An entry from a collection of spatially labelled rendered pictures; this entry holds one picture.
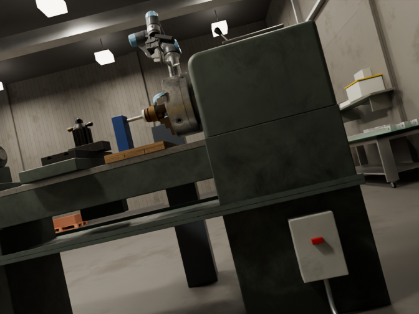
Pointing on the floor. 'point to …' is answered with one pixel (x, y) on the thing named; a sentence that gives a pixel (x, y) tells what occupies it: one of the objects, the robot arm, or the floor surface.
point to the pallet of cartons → (68, 222)
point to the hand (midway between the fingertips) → (162, 61)
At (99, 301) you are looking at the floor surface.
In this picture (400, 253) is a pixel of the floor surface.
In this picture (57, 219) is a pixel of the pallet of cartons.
